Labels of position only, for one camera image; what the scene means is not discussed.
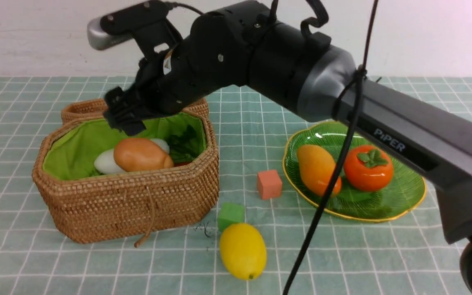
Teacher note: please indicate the green leafy vegetable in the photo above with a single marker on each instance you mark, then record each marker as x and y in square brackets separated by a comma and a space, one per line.
[180, 147]

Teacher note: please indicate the woven wicker basket green lining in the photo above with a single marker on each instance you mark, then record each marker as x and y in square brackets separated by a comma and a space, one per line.
[138, 203]

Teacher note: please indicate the woven wicker basket lid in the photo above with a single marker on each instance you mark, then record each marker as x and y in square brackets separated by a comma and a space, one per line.
[96, 107]

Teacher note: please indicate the white radish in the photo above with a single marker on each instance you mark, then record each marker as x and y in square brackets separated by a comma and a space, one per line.
[106, 164]

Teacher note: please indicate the orange yellow mango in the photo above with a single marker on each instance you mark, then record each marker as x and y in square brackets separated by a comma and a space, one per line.
[316, 166]

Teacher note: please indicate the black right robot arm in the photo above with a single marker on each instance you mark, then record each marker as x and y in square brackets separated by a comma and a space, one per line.
[245, 45]

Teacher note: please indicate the brown potato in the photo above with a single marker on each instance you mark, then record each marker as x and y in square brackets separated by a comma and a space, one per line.
[139, 154]

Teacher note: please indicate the orange foam cube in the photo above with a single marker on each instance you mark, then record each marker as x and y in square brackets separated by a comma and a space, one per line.
[269, 184]

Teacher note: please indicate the green foam cube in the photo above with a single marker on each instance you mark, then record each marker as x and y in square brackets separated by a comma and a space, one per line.
[230, 213]

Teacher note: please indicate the yellow lemon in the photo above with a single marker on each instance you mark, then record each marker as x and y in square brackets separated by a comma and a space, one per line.
[243, 251]

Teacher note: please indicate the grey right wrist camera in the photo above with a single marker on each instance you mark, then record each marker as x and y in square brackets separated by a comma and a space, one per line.
[145, 22]

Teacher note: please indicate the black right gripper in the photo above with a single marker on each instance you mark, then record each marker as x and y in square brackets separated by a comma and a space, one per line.
[163, 87]

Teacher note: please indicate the orange persimmon with green leaves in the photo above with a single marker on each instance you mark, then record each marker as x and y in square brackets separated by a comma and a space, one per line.
[368, 169]

